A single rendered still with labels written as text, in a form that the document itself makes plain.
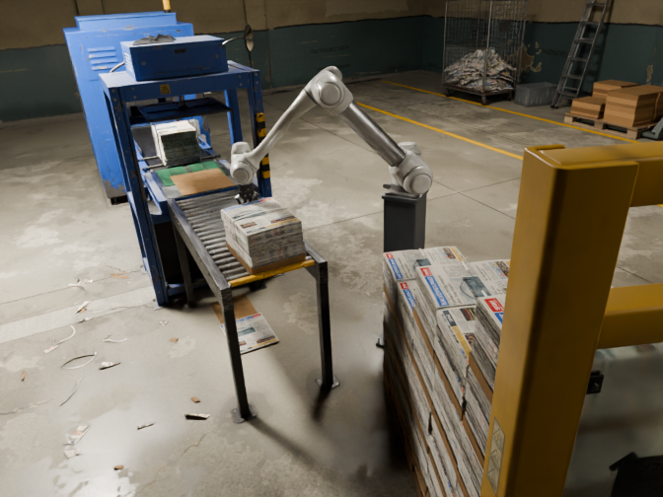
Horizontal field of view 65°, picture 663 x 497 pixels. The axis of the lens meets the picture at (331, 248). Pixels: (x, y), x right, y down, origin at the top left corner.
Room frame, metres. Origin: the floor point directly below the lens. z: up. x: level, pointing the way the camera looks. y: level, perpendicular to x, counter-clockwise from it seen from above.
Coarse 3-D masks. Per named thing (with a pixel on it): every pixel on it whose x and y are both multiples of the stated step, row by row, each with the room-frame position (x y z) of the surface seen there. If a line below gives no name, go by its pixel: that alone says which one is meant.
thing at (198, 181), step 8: (176, 176) 3.76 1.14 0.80; (184, 176) 3.75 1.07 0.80; (192, 176) 3.74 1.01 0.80; (200, 176) 3.73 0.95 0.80; (208, 176) 3.72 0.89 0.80; (216, 176) 3.71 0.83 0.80; (224, 176) 3.70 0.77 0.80; (176, 184) 3.55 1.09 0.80; (184, 184) 3.55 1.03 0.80; (192, 184) 3.54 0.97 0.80; (200, 184) 3.53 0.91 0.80; (208, 184) 3.52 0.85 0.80; (216, 184) 3.51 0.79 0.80; (224, 184) 3.50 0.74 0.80; (232, 184) 3.50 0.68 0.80; (184, 192) 3.38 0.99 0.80; (192, 192) 3.37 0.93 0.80
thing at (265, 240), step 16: (240, 224) 2.27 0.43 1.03; (256, 224) 2.26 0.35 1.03; (272, 224) 2.25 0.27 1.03; (288, 224) 2.25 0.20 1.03; (240, 240) 2.25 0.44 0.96; (256, 240) 2.18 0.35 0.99; (272, 240) 2.21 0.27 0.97; (288, 240) 2.24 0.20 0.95; (256, 256) 2.17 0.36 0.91; (272, 256) 2.20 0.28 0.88; (288, 256) 2.25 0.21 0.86
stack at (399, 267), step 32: (384, 256) 2.27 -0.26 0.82; (416, 256) 2.24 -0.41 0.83; (448, 256) 2.22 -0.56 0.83; (384, 320) 2.27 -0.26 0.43; (384, 352) 2.29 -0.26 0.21; (416, 352) 1.66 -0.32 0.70; (384, 384) 2.27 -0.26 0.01; (416, 384) 1.63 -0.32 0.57; (448, 416) 1.28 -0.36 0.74; (416, 448) 1.61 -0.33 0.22; (416, 480) 1.61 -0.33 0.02; (448, 480) 1.23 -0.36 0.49
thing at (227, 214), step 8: (256, 200) 2.57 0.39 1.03; (264, 200) 2.56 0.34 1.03; (272, 200) 2.55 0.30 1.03; (232, 208) 2.48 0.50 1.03; (240, 208) 2.47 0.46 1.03; (248, 208) 2.47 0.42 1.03; (256, 208) 2.46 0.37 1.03; (264, 208) 2.46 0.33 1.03; (272, 208) 2.46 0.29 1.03; (224, 216) 2.43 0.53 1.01; (232, 216) 2.38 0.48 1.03; (240, 216) 2.37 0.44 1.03; (224, 224) 2.47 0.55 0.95; (232, 232) 2.36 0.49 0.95; (232, 240) 2.38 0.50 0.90
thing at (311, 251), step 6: (252, 198) 3.21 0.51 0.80; (258, 198) 3.20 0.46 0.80; (306, 246) 2.47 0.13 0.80; (312, 252) 2.39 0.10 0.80; (318, 252) 2.38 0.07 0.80; (312, 258) 2.34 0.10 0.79; (318, 258) 2.32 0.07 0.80; (324, 258) 2.31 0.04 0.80; (318, 264) 2.28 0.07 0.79; (324, 264) 2.28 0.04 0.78; (312, 270) 2.35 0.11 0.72; (318, 270) 2.28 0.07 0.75; (324, 270) 2.28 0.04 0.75; (318, 276) 2.28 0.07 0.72; (324, 276) 2.28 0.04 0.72; (324, 282) 2.28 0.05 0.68
